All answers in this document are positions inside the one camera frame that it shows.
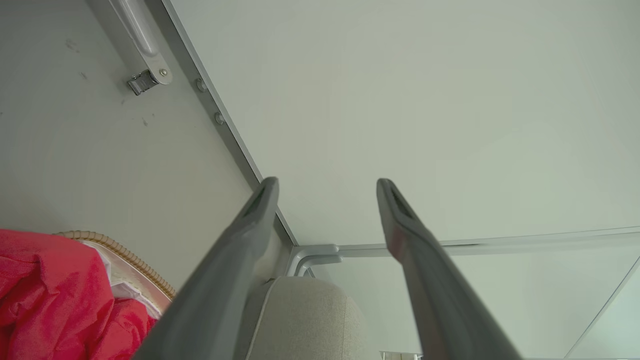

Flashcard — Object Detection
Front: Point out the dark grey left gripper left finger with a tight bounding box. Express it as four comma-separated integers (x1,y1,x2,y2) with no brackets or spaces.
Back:
132,176,279,360

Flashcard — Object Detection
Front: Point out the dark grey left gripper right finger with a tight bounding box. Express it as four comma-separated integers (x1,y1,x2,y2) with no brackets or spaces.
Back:
376,178,523,360

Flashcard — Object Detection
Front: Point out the red and white garment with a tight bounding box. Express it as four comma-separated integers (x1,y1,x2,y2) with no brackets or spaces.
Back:
0,229,158,360

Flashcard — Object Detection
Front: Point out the grey upholstered seat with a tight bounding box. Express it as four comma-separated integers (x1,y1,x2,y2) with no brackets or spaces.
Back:
235,276,368,360

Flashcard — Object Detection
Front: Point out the cream laundry basket, woven rim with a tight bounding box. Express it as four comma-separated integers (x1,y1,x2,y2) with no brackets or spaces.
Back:
54,230,177,321

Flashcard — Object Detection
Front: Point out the white basket liner bag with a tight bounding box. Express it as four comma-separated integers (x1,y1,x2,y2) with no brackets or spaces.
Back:
82,242,163,318

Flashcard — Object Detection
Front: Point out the small black metal caster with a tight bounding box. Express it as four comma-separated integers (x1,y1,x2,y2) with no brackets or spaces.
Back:
126,70,160,96

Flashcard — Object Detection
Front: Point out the grey partition foot with plate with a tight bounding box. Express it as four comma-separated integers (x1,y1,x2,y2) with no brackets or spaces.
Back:
87,0,173,87

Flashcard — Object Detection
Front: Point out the grey glass partition rail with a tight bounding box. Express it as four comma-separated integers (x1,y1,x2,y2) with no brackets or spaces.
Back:
340,226,640,258

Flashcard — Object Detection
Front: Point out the grey curved partition bracket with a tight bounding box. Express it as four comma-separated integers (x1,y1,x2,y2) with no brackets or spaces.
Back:
286,244,343,278

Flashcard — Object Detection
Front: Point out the grey aluminium partition rail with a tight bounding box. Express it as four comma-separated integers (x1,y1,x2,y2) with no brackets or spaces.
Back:
160,0,299,247

